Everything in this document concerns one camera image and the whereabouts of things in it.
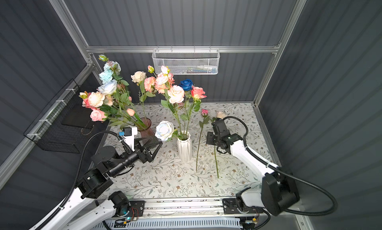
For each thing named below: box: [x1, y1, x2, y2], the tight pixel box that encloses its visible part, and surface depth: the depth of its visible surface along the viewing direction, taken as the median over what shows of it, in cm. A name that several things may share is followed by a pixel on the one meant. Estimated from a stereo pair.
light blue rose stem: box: [98, 54, 141, 126], surface depth 69 cm
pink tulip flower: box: [126, 108, 144, 126], surface depth 79 cm
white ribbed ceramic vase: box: [176, 130, 193, 163], surface depth 77 cm
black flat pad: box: [61, 96, 95, 128], surface depth 75 cm
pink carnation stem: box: [143, 65, 183, 138], surface depth 63 cm
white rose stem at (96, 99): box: [87, 91, 141, 131], surface depth 64 cm
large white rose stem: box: [154, 120, 179, 142], surface depth 59 cm
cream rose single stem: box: [130, 70, 147, 119], surface depth 77 cm
